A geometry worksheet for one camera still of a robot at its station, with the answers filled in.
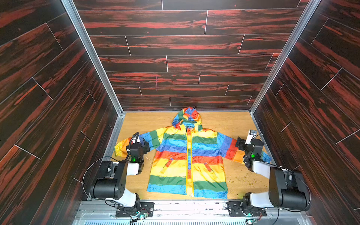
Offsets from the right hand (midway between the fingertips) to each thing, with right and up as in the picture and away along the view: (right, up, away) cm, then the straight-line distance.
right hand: (249, 138), depth 91 cm
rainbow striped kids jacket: (-40, -13, +2) cm, 42 cm away
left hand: (-74, -3, +3) cm, 74 cm away
